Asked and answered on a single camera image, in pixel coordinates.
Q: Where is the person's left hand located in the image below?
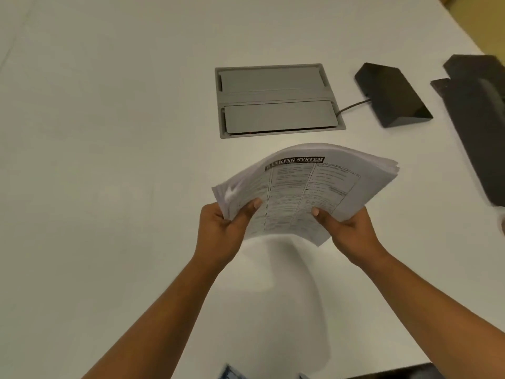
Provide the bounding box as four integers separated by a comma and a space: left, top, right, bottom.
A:
193, 198, 263, 276

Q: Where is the person's right hand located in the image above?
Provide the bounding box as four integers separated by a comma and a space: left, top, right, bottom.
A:
311, 206, 389, 270

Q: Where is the stack of printed paper sheets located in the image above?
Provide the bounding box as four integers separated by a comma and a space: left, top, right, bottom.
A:
212, 143, 400, 248

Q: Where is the person's left forearm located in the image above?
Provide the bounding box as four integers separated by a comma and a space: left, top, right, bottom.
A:
81, 256, 222, 379

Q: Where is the person's right forearm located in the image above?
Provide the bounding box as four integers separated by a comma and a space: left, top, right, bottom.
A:
361, 250, 505, 379

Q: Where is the black wedge-shaped device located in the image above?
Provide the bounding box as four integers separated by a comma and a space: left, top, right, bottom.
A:
354, 62, 434, 128

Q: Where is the large black paper punch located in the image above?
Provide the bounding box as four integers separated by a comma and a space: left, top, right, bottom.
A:
430, 54, 505, 207

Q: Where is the black cable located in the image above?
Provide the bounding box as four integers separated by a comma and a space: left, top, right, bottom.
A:
336, 98, 371, 116

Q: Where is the grey table cable box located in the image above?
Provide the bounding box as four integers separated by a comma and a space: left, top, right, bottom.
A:
215, 63, 346, 139

